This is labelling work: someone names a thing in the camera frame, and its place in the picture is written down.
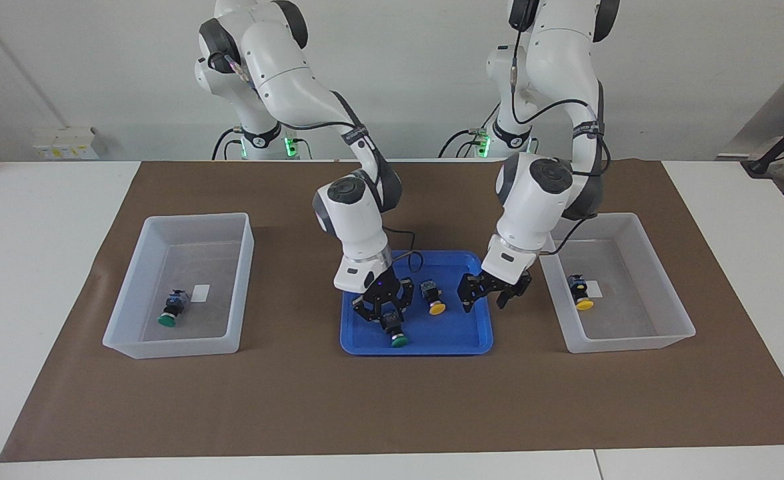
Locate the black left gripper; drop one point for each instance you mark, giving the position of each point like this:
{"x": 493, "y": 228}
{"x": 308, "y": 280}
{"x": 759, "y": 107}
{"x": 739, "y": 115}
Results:
{"x": 497, "y": 283}

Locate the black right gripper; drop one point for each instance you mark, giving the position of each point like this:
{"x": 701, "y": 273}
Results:
{"x": 384, "y": 292}

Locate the green mushroom push button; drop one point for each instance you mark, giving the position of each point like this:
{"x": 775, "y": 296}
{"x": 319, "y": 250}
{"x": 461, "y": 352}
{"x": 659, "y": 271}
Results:
{"x": 167, "y": 320}
{"x": 399, "y": 341}

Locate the yellow mushroom push button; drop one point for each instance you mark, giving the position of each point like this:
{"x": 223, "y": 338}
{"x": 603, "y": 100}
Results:
{"x": 436, "y": 308}
{"x": 584, "y": 304}

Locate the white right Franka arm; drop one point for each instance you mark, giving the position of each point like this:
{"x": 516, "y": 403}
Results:
{"x": 352, "y": 213}

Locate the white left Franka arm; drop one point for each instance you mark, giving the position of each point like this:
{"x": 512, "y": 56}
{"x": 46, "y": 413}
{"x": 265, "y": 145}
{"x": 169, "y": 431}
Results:
{"x": 538, "y": 200}

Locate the blue plastic tray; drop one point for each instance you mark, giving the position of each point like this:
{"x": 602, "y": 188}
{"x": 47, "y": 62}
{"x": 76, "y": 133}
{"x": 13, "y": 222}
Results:
{"x": 445, "y": 333}

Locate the brown paper table mat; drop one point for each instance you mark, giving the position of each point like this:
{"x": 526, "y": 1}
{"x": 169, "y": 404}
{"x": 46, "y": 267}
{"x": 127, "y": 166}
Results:
{"x": 392, "y": 400}

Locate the small white paper label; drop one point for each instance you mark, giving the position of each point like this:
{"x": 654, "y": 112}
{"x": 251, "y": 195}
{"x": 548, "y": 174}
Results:
{"x": 596, "y": 290}
{"x": 201, "y": 293}

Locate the translucent white plastic box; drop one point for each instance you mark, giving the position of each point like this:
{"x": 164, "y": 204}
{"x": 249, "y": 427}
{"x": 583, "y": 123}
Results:
{"x": 218, "y": 320}
{"x": 632, "y": 320}

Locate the black pole stand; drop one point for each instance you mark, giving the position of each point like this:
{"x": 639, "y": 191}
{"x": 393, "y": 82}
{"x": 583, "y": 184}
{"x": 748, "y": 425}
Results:
{"x": 765, "y": 163}

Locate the white wall outlet box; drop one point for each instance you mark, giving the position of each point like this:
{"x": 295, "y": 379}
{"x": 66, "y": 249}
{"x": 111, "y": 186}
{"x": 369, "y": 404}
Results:
{"x": 46, "y": 145}
{"x": 82, "y": 143}

